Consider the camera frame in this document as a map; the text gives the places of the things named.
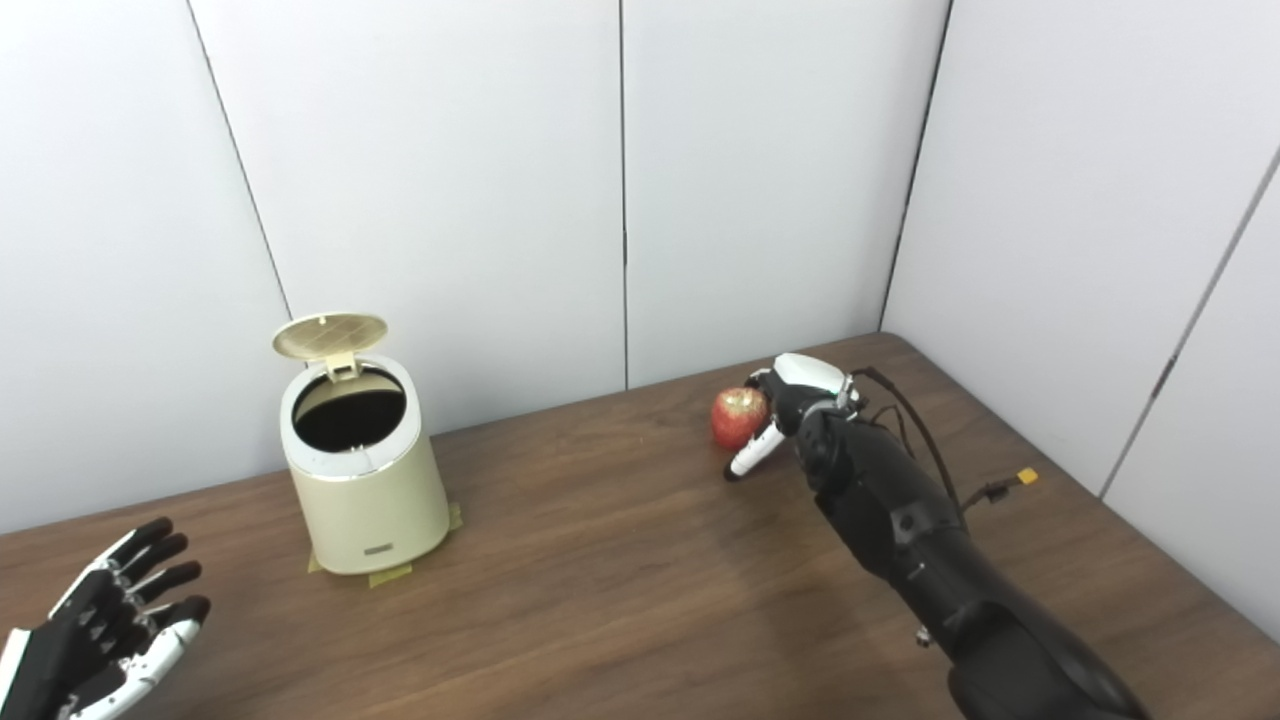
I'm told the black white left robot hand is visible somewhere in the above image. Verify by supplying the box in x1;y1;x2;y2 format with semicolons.
0;517;212;720

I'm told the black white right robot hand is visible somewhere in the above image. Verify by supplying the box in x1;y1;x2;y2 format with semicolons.
724;352;861;482

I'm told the red apple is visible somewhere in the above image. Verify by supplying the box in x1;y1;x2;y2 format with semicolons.
711;387;771;452

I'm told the cream-colored bin body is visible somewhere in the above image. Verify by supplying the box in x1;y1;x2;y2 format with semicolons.
279;353;451;576

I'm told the cream-colored round bin lid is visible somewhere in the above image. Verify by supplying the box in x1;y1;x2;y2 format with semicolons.
272;313;389;383

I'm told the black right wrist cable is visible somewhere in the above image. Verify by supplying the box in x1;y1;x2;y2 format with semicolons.
850;366;966;516

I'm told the thin cable with yellow plug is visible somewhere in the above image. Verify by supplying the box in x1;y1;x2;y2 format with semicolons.
962;467;1039;509

